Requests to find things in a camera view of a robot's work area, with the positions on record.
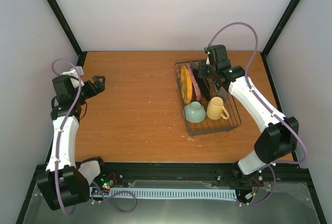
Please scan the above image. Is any brown rimmed beige plate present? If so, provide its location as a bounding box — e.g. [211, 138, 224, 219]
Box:
[189, 62, 211, 101]

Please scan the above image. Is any yellow polka dot plate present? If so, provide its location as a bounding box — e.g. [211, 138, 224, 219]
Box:
[181, 65, 193, 104]

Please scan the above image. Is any pink scalloped plate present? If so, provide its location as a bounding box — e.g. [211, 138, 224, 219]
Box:
[187, 64, 201, 101]

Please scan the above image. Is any dark speckled stone plate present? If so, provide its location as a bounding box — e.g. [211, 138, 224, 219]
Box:
[212, 78, 228, 103]

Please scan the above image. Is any yellow ceramic mug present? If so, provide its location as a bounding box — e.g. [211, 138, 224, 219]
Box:
[206, 96, 230, 120]

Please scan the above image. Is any pale green ceramic bowl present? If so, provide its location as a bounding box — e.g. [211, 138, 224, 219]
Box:
[183, 101, 206, 123]

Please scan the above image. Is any green wire dish rack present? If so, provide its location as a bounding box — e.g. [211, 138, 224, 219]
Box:
[174, 61, 242, 136]

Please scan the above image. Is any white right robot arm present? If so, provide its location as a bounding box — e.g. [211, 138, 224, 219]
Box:
[198, 45, 299, 184]

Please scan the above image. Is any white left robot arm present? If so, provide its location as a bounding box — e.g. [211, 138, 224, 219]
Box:
[36, 72, 108, 211]

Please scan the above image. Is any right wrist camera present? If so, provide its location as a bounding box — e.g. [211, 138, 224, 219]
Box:
[204, 47, 210, 65]

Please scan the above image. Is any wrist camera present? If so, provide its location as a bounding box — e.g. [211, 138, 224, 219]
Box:
[204, 47, 210, 65]
[61, 66, 84, 78]

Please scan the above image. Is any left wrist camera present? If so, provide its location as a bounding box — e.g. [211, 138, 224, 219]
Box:
[61, 66, 84, 78]

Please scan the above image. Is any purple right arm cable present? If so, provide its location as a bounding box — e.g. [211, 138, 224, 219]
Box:
[207, 22, 309, 206]

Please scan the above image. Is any light blue slotted cable duct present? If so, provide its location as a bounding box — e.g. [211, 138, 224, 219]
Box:
[103, 188, 237, 201]

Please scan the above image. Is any black left frame post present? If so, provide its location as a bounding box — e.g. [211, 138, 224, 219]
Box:
[46, 0, 87, 57]

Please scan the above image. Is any black frame post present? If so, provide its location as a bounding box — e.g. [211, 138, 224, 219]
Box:
[46, 0, 87, 57]
[261, 0, 317, 56]

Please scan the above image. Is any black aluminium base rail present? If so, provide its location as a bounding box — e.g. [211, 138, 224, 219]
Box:
[101, 162, 313, 187]

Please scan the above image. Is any black right frame post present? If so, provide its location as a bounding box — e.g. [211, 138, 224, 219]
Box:
[261, 0, 317, 56]

